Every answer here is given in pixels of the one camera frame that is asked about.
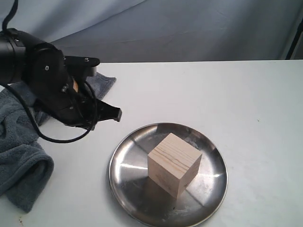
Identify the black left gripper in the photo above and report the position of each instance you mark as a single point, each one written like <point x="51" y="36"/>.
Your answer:
<point x="64" y="97"/>

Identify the light wooden cube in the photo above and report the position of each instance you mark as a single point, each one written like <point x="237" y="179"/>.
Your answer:
<point x="173" y="164"/>

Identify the blue-grey fleece towel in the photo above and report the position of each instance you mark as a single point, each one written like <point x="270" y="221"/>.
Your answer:
<point x="25" y="168"/>

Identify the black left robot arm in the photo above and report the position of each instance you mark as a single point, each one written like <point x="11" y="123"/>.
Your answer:
<point x="13" y="47"/>

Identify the grey fabric backdrop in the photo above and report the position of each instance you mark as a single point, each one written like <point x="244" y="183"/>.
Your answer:
<point x="163" y="30"/>

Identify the round stainless steel plate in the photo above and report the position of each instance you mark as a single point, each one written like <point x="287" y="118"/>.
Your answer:
<point x="142" y="199"/>

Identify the black backdrop stand pole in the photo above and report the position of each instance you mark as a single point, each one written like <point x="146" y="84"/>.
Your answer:
<point x="295" y="41"/>

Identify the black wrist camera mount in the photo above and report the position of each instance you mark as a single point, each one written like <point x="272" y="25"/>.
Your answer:
<point x="81" y="67"/>

